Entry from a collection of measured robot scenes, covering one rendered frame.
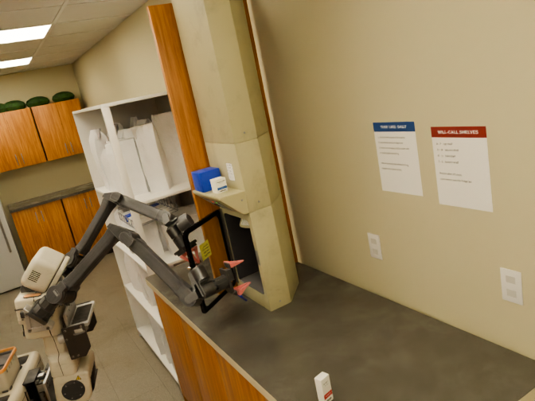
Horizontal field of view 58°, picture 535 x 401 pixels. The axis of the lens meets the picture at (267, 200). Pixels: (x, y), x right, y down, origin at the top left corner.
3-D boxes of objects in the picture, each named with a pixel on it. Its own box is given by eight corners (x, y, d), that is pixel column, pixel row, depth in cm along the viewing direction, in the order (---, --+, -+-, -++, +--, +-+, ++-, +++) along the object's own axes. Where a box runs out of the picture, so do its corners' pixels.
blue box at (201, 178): (214, 184, 226) (210, 166, 224) (223, 186, 218) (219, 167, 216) (195, 190, 222) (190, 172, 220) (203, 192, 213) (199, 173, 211)
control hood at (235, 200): (218, 203, 232) (213, 184, 229) (249, 213, 204) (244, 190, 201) (197, 210, 226) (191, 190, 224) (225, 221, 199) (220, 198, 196)
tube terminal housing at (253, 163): (279, 273, 255) (250, 130, 235) (315, 290, 227) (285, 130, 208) (239, 291, 243) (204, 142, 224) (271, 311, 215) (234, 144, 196)
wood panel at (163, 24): (294, 260, 268) (242, -4, 233) (298, 261, 265) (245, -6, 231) (216, 293, 246) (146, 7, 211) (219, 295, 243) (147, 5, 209)
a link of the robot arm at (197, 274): (195, 305, 193) (186, 305, 185) (182, 280, 197) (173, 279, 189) (220, 290, 192) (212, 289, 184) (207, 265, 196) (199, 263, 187)
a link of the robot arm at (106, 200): (119, 193, 257) (104, 185, 249) (134, 200, 249) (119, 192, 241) (75, 268, 250) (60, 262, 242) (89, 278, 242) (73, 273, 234)
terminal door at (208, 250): (236, 284, 240) (218, 208, 230) (204, 315, 214) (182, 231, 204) (235, 284, 241) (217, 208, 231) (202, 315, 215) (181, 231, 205)
